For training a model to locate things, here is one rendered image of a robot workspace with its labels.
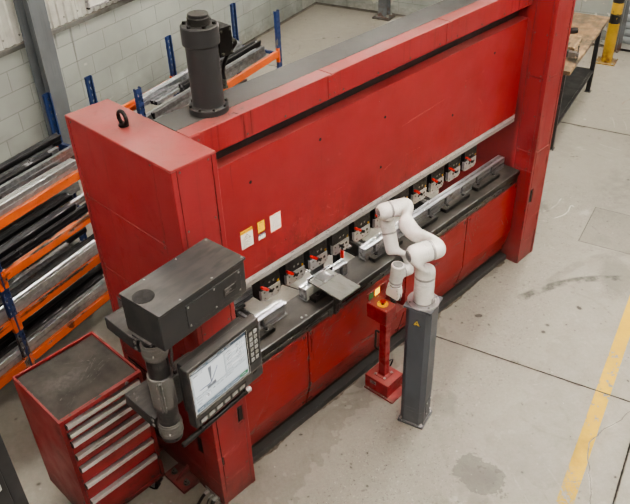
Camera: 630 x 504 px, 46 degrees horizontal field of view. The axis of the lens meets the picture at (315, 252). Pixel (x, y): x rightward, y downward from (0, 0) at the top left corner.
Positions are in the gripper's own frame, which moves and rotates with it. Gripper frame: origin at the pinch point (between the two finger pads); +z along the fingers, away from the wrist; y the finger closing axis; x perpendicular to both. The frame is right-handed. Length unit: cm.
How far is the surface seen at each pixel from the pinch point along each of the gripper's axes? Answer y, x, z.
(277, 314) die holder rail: -34, -72, -15
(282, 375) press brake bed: -19, -83, 19
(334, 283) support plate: -21.8, -34.6, -24.1
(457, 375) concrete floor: 38, 37, 71
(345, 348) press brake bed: -16.1, -25.4, 36.1
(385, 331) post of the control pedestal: 2.2, -7.7, 20.1
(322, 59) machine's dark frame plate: -58, -12, -152
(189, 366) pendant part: 14, -174, -87
